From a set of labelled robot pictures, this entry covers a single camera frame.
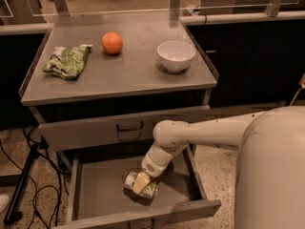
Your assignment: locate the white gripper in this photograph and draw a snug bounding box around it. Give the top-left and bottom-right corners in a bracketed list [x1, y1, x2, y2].
[132, 156, 166, 195]

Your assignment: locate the white green 7up can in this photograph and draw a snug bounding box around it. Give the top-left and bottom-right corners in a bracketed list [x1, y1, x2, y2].
[125, 171, 157, 199]

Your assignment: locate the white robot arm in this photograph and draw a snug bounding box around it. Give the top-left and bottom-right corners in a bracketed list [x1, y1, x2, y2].
[131, 106, 305, 229]

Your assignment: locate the grey open middle drawer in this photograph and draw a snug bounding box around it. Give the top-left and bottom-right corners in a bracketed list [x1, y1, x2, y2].
[54, 141, 221, 229]

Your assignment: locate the grey top drawer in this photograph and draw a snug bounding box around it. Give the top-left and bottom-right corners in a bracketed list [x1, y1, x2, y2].
[39, 105, 210, 151]

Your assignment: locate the grey drawer cabinet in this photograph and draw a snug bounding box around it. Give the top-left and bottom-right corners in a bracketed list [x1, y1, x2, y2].
[18, 10, 222, 229]

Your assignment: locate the black floor stand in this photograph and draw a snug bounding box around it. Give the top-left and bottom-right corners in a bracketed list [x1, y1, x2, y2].
[4, 144, 38, 225]

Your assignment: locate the white bowl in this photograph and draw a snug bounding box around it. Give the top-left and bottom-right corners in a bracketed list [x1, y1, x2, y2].
[157, 41, 195, 73]

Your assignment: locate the green chip bag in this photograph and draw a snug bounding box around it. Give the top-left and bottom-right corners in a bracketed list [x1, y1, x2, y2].
[42, 44, 92, 80]

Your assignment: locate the orange fruit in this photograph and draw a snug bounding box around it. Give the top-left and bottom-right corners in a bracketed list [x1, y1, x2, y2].
[101, 31, 123, 54]

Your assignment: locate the black floor cable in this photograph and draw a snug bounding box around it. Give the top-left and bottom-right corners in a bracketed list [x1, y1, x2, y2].
[0, 126, 71, 229]

